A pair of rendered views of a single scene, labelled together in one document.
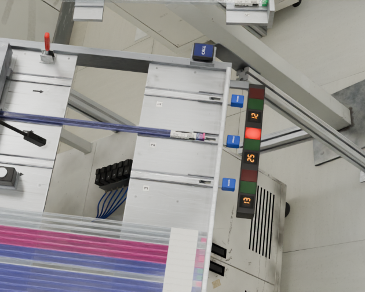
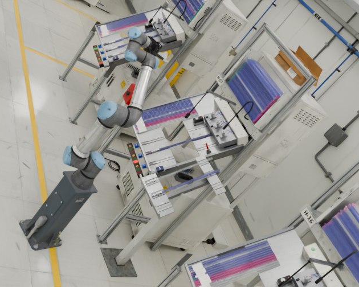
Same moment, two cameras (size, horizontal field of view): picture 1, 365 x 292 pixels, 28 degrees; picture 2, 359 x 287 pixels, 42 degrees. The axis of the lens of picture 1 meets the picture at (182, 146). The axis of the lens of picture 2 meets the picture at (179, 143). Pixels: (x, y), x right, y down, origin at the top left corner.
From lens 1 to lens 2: 3.34 m
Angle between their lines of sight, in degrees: 70
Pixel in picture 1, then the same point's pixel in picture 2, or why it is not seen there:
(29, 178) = (191, 126)
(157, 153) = (160, 144)
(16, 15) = not seen: outside the picture
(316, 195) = (122, 238)
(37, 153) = (193, 131)
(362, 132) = (109, 253)
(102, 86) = not seen: outside the picture
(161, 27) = not seen: outside the picture
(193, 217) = (142, 135)
